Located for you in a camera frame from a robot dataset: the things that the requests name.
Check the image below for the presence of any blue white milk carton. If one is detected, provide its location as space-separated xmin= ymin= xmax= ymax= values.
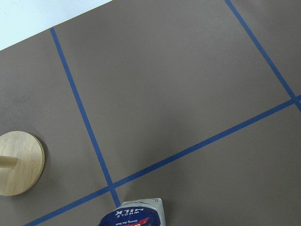
xmin=99 ymin=198 xmax=166 ymax=226

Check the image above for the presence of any wooden mug tree stand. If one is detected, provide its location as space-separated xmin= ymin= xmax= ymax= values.
xmin=0 ymin=131 xmax=45 ymax=196

